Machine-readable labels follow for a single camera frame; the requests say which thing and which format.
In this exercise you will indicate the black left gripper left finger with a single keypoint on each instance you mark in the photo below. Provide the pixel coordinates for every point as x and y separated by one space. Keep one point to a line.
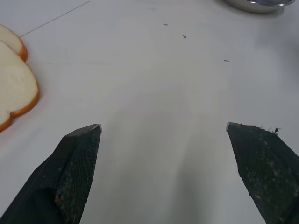
63 177

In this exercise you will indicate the white bread slice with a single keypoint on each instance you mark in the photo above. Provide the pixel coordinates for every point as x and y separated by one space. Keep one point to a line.
14 88
11 38

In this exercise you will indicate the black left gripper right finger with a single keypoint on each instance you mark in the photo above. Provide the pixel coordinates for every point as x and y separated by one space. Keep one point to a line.
266 172

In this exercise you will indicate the metal bowl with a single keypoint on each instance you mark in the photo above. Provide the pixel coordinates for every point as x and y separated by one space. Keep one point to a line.
257 4

